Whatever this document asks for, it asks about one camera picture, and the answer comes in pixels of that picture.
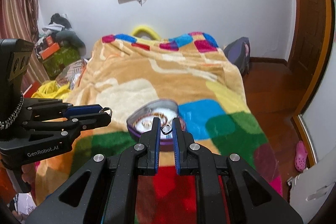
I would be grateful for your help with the purple heart-shaped tin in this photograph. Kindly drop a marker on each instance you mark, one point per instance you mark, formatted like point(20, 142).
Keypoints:
point(168, 109)

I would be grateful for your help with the white plastic object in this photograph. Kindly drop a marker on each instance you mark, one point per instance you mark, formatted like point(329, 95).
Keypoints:
point(312, 187)

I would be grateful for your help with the yellow foam hoop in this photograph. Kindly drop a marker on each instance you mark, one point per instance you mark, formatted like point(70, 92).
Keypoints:
point(144, 29)

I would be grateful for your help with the yellow cloth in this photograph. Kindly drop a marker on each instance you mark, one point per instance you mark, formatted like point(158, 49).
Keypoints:
point(50, 90)

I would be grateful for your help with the orange box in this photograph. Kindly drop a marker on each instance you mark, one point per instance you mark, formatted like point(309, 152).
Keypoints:
point(50, 49)

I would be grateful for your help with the white plastic bag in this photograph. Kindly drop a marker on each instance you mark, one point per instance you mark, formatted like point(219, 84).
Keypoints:
point(23, 204)

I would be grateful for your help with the dark garment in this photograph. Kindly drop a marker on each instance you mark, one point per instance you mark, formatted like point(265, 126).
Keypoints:
point(60, 20)

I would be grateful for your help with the striped brown curtain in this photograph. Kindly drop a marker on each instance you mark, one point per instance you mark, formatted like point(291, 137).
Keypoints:
point(18, 19)

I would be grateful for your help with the brown wooden door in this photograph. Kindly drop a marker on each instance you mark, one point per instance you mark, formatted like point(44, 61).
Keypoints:
point(307, 8)

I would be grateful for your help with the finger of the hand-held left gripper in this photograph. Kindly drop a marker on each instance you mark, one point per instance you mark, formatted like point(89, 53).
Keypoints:
point(92, 123)
point(84, 109)

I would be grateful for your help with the colourful patchwork blanket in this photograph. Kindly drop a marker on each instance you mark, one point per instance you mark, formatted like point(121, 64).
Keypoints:
point(168, 74)

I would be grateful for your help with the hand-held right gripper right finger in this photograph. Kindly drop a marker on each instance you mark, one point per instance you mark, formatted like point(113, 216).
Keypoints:
point(176, 140)

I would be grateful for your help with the person's left hand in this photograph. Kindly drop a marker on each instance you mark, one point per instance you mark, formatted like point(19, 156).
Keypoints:
point(28, 174)

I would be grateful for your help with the grey backpack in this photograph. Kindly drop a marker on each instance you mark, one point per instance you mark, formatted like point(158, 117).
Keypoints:
point(237, 56)

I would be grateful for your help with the pink slipper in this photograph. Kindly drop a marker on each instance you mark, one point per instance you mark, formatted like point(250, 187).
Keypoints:
point(300, 155)

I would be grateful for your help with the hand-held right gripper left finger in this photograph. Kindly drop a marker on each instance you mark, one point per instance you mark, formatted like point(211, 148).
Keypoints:
point(157, 134)

